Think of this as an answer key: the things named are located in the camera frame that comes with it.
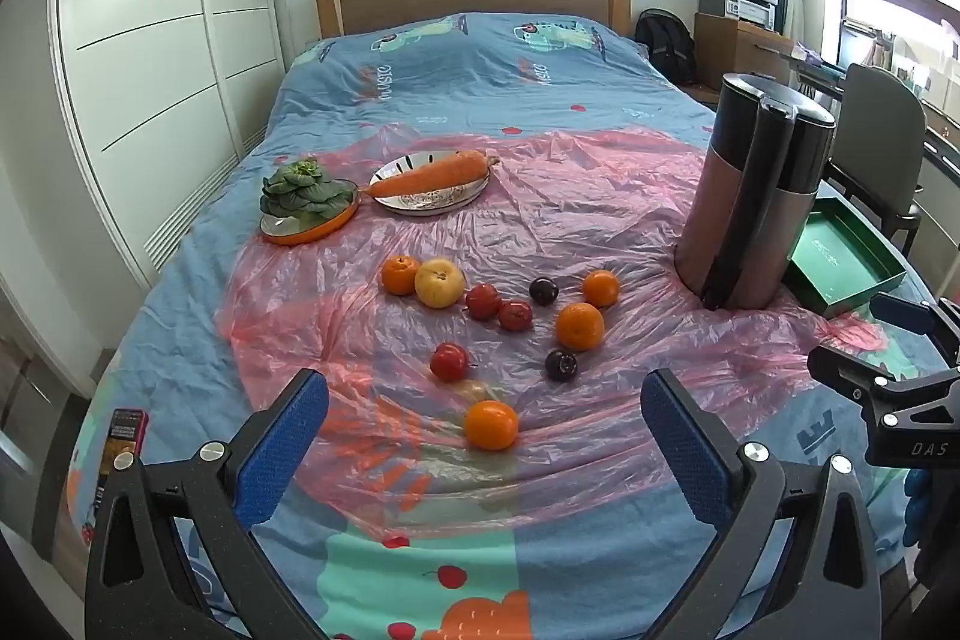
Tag dark computer monitor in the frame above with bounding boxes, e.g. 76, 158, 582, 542
838, 21, 875, 67

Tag yellow apple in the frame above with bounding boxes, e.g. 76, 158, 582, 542
415, 258, 466, 309

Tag desk with teal edge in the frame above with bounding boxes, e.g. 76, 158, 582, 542
787, 47, 960, 176

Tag green bok choy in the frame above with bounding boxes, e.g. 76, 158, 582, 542
259, 158, 350, 232

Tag blue printed bedspread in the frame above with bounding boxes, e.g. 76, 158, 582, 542
66, 12, 946, 640

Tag black backpack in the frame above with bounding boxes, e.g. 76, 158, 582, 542
635, 8, 698, 84

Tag grey and white printer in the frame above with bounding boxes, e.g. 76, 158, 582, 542
696, 0, 779, 28

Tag black and steel electric kettle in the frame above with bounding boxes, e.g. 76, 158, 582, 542
675, 72, 837, 311

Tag orange plate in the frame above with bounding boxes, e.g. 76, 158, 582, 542
259, 179, 362, 247

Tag wooden drawer cabinet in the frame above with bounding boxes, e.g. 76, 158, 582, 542
694, 12, 796, 90

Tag pink plastic sheet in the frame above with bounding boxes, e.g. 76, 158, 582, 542
216, 122, 890, 540

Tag white wardrobe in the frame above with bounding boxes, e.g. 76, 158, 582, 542
49, 0, 286, 292

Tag person's right hand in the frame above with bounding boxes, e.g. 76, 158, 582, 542
902, 467, 935, 547

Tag large carrot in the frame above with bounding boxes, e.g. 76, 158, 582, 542
367, 149, 501, 199

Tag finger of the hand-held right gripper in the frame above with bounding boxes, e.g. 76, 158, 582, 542
874, 291, 960, 362
806, 344, 960, 432

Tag orange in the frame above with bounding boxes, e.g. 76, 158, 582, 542
555, 302, 605, 351
380, 255, 421, 297
582, 269, 622, 309
464, 400, 520, 451

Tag black red packet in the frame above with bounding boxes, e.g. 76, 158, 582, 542
94, 408, 149, 521

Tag grey chair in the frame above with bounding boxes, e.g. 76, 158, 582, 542
825, 62, 929, 255

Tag green rectangular tray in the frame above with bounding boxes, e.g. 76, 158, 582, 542
784, 196, 907, 319

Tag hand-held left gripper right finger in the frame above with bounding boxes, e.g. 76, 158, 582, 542
641, 368, 882, 640

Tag white patterned plate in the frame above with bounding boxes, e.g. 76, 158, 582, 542
370, 149, 492, 217

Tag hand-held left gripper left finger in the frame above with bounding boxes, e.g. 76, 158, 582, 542
84, 368, 331, 640

